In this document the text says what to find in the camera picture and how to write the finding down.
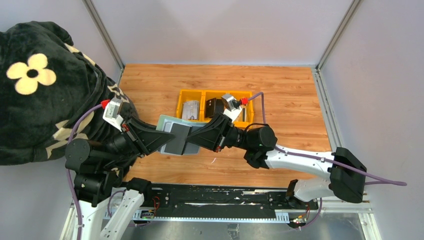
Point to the right aluminium frame post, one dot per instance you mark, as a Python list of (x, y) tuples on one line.
[(347, 17)]

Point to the green card holder wallet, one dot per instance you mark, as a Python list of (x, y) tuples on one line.
[(191, 148)]

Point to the left yellow bin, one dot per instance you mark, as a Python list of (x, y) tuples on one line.
[(186, 95)]

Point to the black card holder in bin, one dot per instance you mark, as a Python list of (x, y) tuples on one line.
[(213, 106)]

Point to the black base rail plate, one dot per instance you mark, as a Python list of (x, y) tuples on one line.
[(184, 202)]

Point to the black floral blanket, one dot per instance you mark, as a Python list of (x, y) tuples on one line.
[(48, 91)]

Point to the aluminium frame post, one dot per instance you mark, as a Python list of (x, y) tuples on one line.
[(97, 20), (347, 17)]

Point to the dark grey credit card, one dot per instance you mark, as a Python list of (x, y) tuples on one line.
[(177, 145)]

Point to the beige cards in right bin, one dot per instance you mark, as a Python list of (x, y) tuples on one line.
[(243, 116)]

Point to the silver cards in left bin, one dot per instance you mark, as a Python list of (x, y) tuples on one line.
[(190, 110)]

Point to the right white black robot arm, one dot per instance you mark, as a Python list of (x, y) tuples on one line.
[(337, 174)]

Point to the yellow bin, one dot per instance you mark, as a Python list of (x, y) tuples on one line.
[(208, 94), (244, 94), (186, 95)]

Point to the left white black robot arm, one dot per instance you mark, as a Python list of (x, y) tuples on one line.
[(98, 171)]

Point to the left aluminium frame post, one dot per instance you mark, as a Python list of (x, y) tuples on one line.
[(97, 20)]

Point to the right yellow bin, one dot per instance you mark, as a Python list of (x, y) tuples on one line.
[(244, 94)]

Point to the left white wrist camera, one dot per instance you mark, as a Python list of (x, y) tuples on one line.
[(111, 113)]

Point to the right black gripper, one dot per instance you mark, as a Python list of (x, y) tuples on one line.
[(224, 132)]

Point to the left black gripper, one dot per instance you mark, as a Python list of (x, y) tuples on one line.
[(131, 135)]

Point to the middle yellow bin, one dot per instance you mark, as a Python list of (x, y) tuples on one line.
[(208, 94)]

